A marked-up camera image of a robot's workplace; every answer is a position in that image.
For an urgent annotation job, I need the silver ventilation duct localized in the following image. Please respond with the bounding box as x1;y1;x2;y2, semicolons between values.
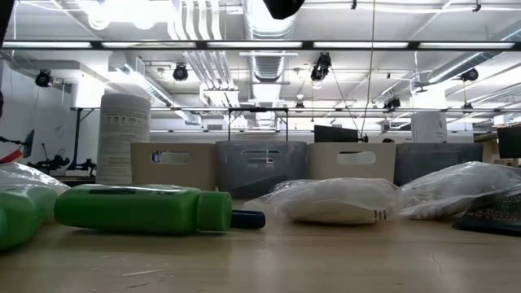
243;0;299;132

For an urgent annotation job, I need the beige plastic bin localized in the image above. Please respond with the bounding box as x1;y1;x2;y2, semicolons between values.
129;142;218;193

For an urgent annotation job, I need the black computer monitor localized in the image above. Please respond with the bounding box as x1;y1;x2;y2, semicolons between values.
497;125;521;160
313;125;361;144

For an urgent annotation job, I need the black background table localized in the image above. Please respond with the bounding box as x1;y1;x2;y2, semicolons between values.
48;175;98;188

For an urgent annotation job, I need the black upright post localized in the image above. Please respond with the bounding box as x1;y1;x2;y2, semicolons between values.
67;107;89;172

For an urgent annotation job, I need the white column with sign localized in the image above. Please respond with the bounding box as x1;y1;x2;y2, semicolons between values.
410;112;449;144

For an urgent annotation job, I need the red background robot part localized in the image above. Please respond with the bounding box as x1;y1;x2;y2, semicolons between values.
0;148;25;165

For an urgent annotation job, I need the black ceiling spot lamp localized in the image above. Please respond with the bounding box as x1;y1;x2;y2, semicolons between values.
309;51;333;83
460;67;480;83
172;62;190;82
34;69;55;89
382;96;402;112

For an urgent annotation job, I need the dark grey plastic bin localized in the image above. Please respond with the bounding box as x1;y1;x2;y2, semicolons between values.
393;142;485;188

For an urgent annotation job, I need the clear bag of cotton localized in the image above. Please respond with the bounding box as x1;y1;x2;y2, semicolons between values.
243;177;404;226
0;161;71;197
396;160;521;221

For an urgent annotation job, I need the white plastic bin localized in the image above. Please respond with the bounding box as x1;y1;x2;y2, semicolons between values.
305;142;397;185

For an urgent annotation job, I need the small green bottle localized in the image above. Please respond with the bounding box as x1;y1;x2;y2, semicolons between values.
0;185;59;251
54;183;234;236

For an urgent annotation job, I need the dark blue shave butter tube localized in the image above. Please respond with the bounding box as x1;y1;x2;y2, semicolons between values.
452;189;521;238

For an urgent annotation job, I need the white cylindrical wipes canister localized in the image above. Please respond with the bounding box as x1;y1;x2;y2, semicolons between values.
95;93;152;191

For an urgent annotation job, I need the thin hanging cable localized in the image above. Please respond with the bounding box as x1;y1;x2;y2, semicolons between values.
360;0;377;139

